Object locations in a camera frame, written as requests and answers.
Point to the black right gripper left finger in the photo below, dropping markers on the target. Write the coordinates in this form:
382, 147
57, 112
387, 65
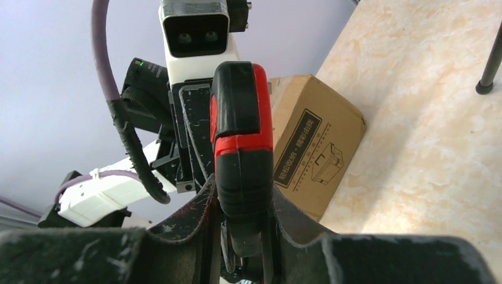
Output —
180, 249

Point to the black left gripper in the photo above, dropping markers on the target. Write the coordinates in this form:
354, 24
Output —
181, 118

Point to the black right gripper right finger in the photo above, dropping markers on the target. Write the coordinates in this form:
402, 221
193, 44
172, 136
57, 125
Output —
304, 251

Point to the red black utility knife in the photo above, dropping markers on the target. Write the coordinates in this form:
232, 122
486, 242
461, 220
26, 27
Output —
242, 138

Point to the large cardboard express box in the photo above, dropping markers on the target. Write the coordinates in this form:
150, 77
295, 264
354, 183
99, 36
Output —
316, 132

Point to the black tripod stand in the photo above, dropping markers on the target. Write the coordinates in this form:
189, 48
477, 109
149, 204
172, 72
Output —
486, 82

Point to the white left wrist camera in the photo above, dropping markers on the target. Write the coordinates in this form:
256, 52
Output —
198, 35

